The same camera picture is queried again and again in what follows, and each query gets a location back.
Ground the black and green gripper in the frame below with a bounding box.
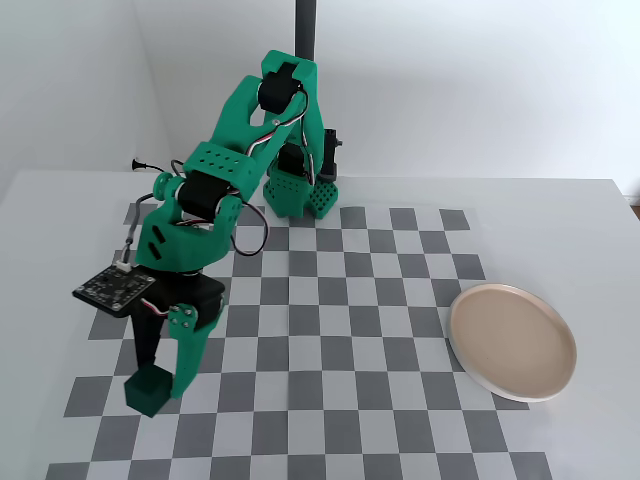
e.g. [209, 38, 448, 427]
[133, 271, 227, 401]

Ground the dark green dice cube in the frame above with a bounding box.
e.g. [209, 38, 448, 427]
[123, 364, 175, 419]

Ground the beige round plate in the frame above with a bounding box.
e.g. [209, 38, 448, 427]
[448, 282, 579, 403]

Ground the grey checkerboard mat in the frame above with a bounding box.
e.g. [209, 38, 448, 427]
[47, 201, 554, 480]

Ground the black table clamp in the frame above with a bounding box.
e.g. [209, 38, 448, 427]
[319, 128, 345, 184]

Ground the black vertical pole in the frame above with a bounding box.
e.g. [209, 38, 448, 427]
[294, 0, 319, 62]

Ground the black wrist camera board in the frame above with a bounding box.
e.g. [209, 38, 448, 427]
[73, 265, 158, 320]

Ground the grey camera cable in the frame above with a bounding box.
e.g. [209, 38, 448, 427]
[118, 159, 184, 274]

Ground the black power plug cable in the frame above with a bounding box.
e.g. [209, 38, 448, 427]
[130, 157, 169, 175]

